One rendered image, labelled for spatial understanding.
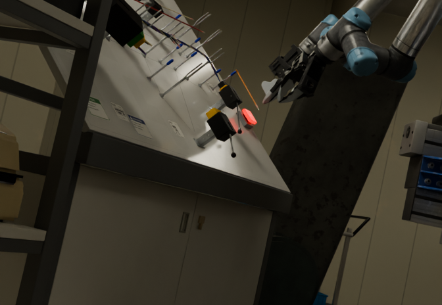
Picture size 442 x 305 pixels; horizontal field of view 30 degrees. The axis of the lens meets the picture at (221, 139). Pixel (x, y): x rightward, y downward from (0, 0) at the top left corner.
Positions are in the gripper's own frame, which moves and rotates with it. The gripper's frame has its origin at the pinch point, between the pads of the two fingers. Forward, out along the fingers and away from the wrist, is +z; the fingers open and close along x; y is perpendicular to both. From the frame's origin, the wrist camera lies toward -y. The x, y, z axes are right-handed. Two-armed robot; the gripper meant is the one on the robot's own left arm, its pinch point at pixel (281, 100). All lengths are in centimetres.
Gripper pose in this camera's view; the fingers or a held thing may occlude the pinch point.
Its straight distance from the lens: 243.1
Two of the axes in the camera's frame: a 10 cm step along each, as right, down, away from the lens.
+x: -8.0, -5.5, -2.5
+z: -5.9, 6.0, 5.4
